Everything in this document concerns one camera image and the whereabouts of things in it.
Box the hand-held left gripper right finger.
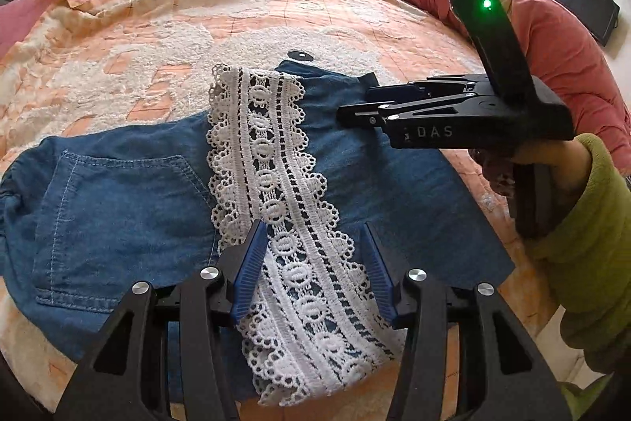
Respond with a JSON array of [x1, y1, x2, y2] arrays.
[[361, 223, 575, 421]]

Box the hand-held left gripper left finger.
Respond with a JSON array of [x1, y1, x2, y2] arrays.
[[54, 219, 269, 421]]

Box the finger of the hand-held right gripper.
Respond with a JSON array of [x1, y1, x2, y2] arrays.
[[365, 75, 492, 105], [336, 93, 482, 128]]

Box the blue pants with lace hems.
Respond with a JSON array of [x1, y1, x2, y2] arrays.
[[0, 58, 512, 408]]

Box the person's right forearm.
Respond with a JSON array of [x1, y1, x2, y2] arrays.
[[523, 132, 631, 421]]

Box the person's right hand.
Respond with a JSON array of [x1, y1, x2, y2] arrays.
[[514, 134, 593, 176]]

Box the red rolled bolster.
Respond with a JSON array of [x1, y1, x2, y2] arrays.
[[385, 0, 631, 179]]

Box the black flat screen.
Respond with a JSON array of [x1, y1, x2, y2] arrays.
[[545, 0, 621, 47]]

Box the peach quilted blanket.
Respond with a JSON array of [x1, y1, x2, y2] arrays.
[[0, 0, 565, 421]]

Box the pink pillow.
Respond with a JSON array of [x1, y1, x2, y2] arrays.
[[0, 0, 99, 57]]

